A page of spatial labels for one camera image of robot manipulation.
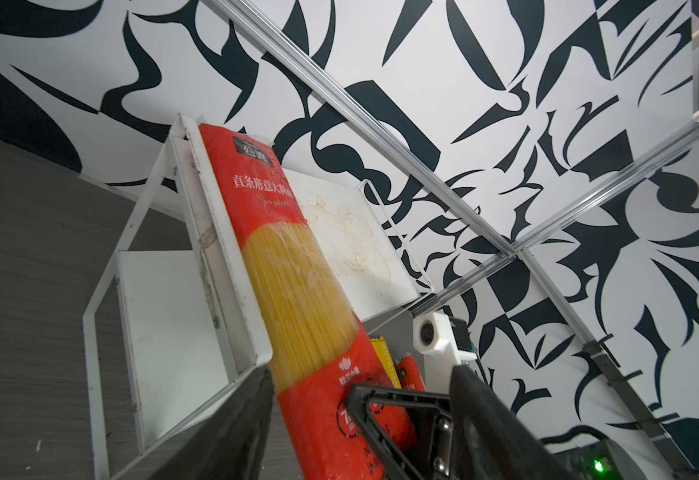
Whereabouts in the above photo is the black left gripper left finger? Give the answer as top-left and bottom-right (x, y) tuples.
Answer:
(152, 366), (275, 480)

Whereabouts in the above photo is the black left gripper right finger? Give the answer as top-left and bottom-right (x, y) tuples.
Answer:
(449, 365), (573, 479)

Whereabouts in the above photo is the aluminium cage frame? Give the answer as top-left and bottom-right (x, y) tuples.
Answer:
(222, 1), (699, 479)

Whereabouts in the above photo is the yellow Pastatime spaghetti bag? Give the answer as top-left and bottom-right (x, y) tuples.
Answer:
(371, 337), (401, 389)

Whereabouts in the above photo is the white two-tier shelf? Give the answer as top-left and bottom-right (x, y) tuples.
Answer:
(83, 114), (421, 479)

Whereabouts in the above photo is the red spaghetti bag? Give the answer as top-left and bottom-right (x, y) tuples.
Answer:
(395, 355), (427, 392)
(199, 124), (391, 479)

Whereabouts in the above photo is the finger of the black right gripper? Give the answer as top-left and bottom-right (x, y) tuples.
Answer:
(346, 383), (453, 479)

